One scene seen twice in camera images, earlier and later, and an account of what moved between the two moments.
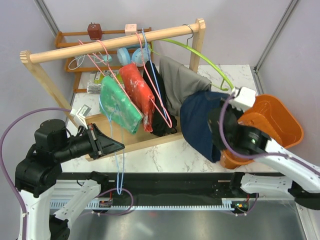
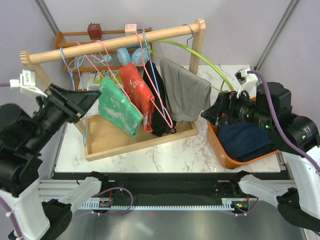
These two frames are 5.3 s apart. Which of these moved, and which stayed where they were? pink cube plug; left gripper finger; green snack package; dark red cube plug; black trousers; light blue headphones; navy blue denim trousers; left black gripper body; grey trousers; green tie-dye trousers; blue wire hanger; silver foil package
Moved: navy blue denim trousers; left gripper finger; left black gripper body; blue wire hanger
Stayed: grey trousers; dark red cube plug; black trousers; green snack package; pink cube plug; green tie-dye trousers; light blue headphones; silver foil package
